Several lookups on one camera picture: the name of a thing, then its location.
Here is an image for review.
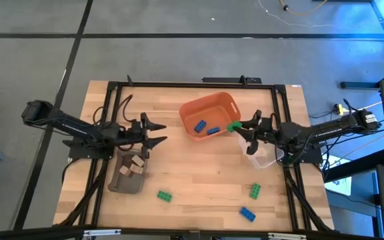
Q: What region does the black diagonal beam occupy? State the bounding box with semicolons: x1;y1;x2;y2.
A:
323;148;384;183

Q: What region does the yellow power cord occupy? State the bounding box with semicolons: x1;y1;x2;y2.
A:
333;101;383;116

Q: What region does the black aluminium table frame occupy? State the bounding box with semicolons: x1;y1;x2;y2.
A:
53;75;335;233

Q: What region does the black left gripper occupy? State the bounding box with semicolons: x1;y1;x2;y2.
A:
130;112;169;159

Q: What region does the clear plastic bin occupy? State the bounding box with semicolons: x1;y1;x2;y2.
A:
237;135;285;170

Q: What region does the white paper sheet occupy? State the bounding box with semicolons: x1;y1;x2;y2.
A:
325;153;353;197

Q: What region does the black rig crossbeam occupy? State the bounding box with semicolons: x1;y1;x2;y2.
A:
0;225;384;240

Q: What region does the silver aluminium bracket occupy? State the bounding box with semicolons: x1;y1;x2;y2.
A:
267;232;307;240
83;229;122;238

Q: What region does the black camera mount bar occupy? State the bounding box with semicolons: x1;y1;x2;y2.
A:
201;75;263;85

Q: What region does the green toy brick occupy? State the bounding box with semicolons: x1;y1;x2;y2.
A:
227;121;243;133
156;189;173;203
249;183;262;201

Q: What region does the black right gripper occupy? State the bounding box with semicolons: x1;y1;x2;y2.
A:
235;109;281;156

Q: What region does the thin white cable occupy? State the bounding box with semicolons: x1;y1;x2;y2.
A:
257;0;333;27

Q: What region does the grey translucent plastic bin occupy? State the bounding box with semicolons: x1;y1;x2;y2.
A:
107;149;147;195

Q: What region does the black floor beam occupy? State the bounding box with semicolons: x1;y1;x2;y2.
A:
340;63;384;90

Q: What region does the orange plastic bin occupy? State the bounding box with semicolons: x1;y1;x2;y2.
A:
179;91;241;142

